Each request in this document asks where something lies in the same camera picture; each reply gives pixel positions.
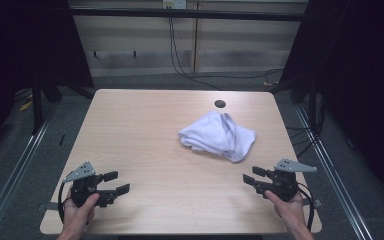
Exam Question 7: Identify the black floor cables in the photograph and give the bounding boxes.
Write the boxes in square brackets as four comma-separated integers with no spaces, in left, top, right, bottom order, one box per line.
[285,96,326,159]

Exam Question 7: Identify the metal floor rail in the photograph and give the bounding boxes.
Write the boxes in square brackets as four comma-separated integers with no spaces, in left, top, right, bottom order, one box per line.
[0,102,60,240]
[294,104,375,240]

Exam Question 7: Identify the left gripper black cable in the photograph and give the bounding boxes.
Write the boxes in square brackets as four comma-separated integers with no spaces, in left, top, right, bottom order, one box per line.
[57,171,77,225]

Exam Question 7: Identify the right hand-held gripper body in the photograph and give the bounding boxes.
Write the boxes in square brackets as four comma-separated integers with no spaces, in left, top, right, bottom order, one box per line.
[255,158,318,203]

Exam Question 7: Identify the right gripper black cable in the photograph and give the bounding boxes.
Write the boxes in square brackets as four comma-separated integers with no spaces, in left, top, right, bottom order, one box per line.
[296,182,316,232]

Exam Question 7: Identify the black horizontal bar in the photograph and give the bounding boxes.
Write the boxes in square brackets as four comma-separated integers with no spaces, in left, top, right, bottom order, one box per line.
[69,7,307,23]

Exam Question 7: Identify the white printed towel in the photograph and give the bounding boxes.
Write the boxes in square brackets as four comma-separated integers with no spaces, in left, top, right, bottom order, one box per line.
[178,110,257,164]

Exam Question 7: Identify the person's right hand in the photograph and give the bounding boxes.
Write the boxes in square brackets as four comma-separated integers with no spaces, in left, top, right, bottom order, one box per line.
[264,189,307,232]

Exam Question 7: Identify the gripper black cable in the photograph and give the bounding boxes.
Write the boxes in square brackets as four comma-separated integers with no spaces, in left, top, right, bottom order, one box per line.
[57,171,77,225]
[296,182,316,232]

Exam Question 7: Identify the black wall cable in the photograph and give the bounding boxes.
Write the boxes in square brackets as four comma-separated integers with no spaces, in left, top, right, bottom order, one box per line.
[168,16,222,91]
[170,16,285,80]

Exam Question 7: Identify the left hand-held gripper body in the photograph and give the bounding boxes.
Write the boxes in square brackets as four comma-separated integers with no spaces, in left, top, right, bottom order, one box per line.
[63,161,118,208]

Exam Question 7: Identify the yellow floor item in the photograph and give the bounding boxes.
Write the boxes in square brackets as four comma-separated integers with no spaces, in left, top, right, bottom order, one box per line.
[18,99,34,112]

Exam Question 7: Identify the white wall socket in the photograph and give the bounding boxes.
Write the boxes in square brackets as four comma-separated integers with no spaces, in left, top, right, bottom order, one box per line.
[162,0,188,10]

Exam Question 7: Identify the black metal stand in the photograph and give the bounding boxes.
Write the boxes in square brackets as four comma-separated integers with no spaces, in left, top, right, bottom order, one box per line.
[30,64,45,135]
[307,78,318,129]

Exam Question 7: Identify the grey tape strip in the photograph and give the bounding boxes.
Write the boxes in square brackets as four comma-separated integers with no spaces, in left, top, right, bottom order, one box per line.
[37,201,60,212]
[302,198,323,208]

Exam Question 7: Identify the person's left hand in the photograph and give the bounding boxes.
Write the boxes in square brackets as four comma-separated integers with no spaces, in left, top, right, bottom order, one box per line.
[61,192,100,234]

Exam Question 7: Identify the dark curtain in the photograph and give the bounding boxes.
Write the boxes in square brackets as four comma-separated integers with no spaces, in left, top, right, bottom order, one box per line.
[278,0,384,211]
[0,0,95,161]

